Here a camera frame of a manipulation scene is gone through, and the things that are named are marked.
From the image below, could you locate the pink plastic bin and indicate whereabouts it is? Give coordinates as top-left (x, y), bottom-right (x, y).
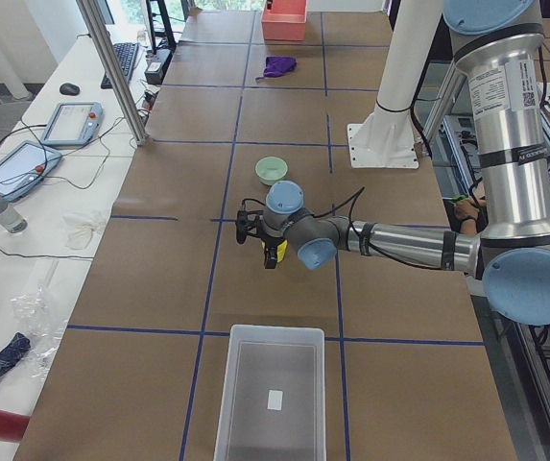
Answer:
top-left (261, 0), bottom-right (307, 41)

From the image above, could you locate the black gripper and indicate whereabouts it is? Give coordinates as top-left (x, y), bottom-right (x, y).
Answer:
top-left (258, 214), bottom-right (285, 269)

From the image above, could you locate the far blue teach pendant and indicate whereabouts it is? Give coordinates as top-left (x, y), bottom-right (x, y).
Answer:
top-left (40, 102), bottom-right (104, 149)

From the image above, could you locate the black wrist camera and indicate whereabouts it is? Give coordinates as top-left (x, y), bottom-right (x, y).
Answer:
top-left (235, 198), bottom-right (263, 245)

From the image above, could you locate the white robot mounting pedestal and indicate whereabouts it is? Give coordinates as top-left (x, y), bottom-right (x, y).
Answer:
top-left (347, 0), bottom-right (443, 169)

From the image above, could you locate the purple microfiber cloth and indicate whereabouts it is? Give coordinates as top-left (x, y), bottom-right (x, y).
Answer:
top-left (255, 56), bottom-right (298, 82)

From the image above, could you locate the blue teach pendant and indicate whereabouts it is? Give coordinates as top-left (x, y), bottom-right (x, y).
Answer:
top-left (0, 141), bottom-right (62, 202)
top-left (40, 102), bottom-right (104, 149)

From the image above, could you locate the near blue teach pendant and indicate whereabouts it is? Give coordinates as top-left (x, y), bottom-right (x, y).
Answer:
top-left (0, 141), bottom-right (62, 202)

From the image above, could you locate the crumpled clear plastic wrap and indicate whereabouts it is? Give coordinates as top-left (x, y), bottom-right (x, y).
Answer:
top-left (11, 286), bottom-right (69, 381)

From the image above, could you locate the black computer keyboard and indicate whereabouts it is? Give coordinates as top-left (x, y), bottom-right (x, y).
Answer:
top-left (112, 42), bottom-right (141, 83)

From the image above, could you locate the aluminium frame post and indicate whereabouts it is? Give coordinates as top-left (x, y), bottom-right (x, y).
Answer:
top-left (76, 0), bottom-right (148, 146)

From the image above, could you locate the yellow plastic cup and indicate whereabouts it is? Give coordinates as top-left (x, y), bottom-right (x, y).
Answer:
top-left (261, 240), bottom-right (287, 263)

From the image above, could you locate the clear plastic bin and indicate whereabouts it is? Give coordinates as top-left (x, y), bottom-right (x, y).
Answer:
top-left (213, 325), bottom-right (326, 460)

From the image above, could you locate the black computer mouse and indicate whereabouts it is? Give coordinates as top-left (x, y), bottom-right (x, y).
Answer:
top-left (59, 83), bottom-right (81, 96)

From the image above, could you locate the mint green bowl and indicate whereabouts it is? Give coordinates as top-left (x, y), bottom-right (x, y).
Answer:
top-left (254, 156), bottom-right (288, 186)

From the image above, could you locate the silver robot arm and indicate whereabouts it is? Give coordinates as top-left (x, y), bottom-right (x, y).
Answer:
top-left (254, 1), bottom-right (550, 326)

